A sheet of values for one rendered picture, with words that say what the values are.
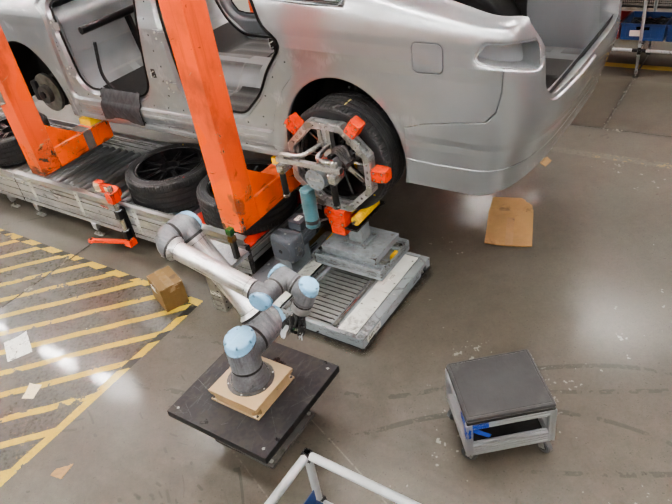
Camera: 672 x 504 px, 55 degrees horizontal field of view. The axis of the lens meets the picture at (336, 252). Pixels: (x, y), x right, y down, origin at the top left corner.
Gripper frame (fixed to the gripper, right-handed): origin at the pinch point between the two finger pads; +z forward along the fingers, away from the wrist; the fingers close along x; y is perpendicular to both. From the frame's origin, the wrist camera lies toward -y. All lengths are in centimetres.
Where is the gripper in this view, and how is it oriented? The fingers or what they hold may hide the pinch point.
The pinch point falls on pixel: (290, 335)
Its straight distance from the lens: 300.7
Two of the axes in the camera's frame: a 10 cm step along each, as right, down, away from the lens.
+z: -2.6, 7.2, 6.4
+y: 1.2, 6.8, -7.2
